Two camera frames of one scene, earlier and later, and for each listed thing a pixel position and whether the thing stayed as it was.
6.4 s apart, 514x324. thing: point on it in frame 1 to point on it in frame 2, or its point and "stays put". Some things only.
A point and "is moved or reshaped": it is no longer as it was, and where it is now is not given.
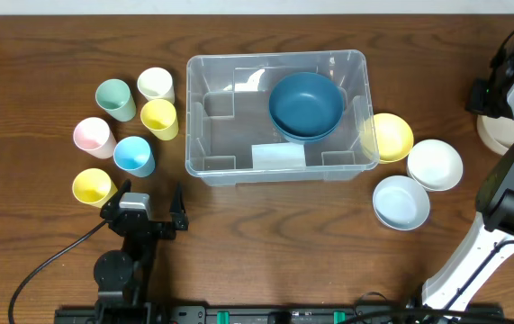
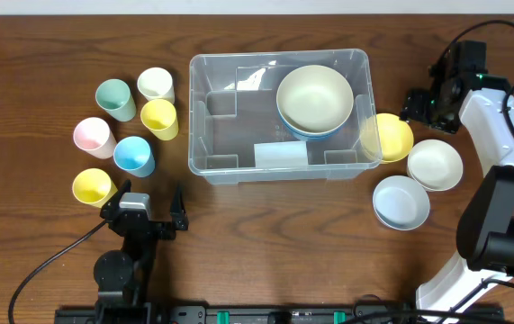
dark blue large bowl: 306,104 to 314,137
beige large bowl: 500,133 is moved or reshaped
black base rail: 229,314 stays put
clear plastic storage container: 279,117 stays put
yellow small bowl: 386,138 stays put
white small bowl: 435,165 stays put
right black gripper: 477,96 to 417,106
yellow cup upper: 159,117 stays put
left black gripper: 147,227 stays put
